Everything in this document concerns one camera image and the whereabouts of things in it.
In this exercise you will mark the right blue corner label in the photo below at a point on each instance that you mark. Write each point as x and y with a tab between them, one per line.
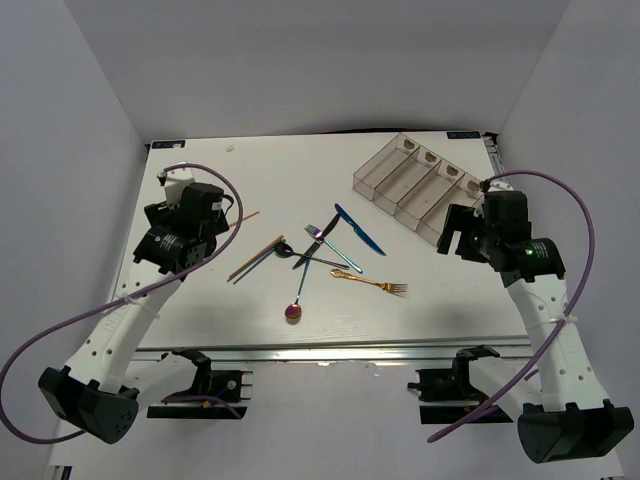
463	135

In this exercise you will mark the black spoon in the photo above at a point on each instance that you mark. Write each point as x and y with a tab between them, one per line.
283	250

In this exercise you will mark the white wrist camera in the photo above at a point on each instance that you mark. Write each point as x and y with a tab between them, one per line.
495	190
173	183

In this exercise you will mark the left blue corner label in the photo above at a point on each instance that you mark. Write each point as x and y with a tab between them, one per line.
168	144

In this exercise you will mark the blue corner label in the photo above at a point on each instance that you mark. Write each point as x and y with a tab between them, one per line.
168	144
463	135

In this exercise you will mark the blue knife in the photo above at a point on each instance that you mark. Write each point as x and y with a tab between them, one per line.
360	233

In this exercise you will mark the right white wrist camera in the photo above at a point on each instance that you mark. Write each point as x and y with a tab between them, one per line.
495	190

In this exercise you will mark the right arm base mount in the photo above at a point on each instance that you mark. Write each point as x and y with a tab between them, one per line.
446	395

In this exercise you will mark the thin orange chopstick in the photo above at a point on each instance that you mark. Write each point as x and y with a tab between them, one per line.
245	218

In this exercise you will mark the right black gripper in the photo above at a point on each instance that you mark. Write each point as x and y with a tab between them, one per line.
457	220

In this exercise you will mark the iridescent rainbow fork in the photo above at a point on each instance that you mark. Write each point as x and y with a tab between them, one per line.
327	245

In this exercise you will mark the gold fork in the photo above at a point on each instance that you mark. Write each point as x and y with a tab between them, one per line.
390	288

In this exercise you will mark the clear four-compartment organizer tray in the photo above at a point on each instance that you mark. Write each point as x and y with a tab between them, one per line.
415	179

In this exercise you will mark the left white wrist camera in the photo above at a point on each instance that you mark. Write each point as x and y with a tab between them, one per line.
173	183

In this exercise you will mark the black knife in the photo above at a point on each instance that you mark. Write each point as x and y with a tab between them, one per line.
318	238

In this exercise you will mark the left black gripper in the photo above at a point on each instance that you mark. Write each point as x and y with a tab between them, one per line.
159	213

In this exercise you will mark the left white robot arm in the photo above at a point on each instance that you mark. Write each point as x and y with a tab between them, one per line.
93	391

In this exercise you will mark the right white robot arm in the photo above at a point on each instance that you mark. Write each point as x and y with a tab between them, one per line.
569	416

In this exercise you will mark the blue-handled rainbow spoon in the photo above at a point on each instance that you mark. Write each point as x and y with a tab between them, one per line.
294	310

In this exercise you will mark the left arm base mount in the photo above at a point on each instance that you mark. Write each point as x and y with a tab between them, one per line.
213	394

